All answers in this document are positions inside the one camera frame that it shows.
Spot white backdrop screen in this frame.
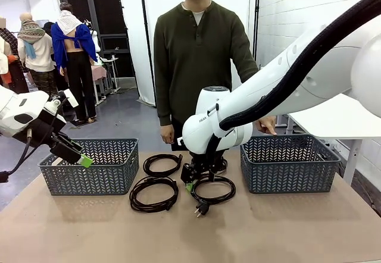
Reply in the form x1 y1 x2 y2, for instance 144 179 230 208
116 0 260 107

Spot person's left hand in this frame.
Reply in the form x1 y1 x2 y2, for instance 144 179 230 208
254 115 278 136

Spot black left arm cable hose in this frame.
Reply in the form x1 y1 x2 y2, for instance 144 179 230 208
0 128 33 184

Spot figure in plaid coat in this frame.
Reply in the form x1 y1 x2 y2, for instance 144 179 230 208
0 15 30 95

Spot black power cable with plug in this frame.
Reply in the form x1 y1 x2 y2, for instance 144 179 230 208
189 175 237 218

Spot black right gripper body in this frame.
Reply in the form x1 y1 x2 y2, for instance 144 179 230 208
189 151 229 176

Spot upright black backdrop pole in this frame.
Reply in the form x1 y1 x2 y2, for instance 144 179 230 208
254 0 262 63

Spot mannequin with patterned scarf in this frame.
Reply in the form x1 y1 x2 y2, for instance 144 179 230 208
17 12 58 97

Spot large black usb cable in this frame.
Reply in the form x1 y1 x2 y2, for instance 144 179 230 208
129 176 180 214

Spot person's right forearm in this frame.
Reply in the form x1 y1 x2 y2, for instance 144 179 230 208
156 75 174 127

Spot black framed glass doors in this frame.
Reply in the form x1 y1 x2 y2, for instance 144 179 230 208
55 0 136 81

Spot person in green sweater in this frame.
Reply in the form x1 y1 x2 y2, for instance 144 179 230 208
153 0 260 152

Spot table with pink cloth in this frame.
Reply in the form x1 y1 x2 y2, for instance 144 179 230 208
89 64 108 100

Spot person's right hand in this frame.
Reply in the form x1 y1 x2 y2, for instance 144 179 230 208
160 124 176 145

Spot black left wrist mount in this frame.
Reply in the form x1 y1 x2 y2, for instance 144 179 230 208
13 108 67 149

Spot small black cable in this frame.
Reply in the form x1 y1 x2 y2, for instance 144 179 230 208
143 153 183 177

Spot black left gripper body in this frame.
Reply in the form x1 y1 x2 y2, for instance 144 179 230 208
49 133 83 164

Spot white mannequin torso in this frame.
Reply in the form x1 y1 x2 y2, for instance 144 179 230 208
89 29 101 64

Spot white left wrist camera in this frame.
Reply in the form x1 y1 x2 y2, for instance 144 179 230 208
61 89 79 108

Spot grey plastic lattice basket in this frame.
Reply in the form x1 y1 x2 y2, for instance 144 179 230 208
38 137 140 197
239 134 342 195

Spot large white table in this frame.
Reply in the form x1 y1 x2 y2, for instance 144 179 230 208
287 93 381 186

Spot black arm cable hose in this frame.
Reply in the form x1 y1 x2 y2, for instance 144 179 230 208
205 0 381 164
0 128 33 184

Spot slanted black backdrop pole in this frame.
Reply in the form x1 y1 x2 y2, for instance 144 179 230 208
138 0 158 107

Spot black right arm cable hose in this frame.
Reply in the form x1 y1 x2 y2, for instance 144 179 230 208
205 0 381 164

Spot mannequin with blue jacket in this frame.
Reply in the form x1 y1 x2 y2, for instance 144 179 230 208
50 2 99 124

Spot small white desk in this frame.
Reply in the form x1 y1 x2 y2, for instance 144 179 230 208
99 56 122 95

